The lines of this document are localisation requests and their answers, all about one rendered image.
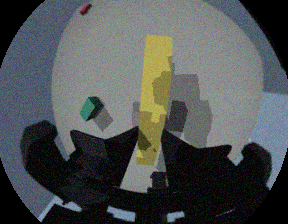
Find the green rectangular block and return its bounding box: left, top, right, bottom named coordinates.
left=79, top=96, right=103, bottom=123

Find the yellow bar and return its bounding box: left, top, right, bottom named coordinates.
left=136, top=35, right=173, bottom=167

